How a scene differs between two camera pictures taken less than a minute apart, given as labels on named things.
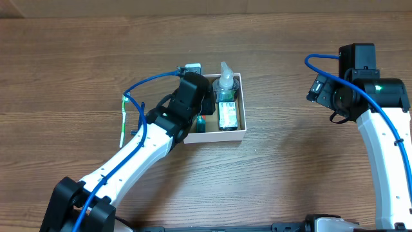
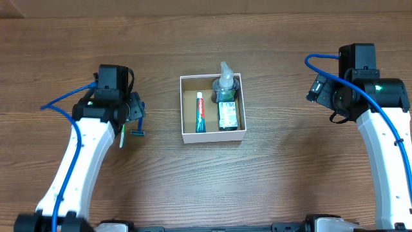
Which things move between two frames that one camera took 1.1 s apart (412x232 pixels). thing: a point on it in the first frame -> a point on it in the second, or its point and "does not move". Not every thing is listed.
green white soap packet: (228, 115) does not move
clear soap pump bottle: (226, 86) does not move
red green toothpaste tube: (201, 124) does not move
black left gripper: (208, 105) -> (135, 107)
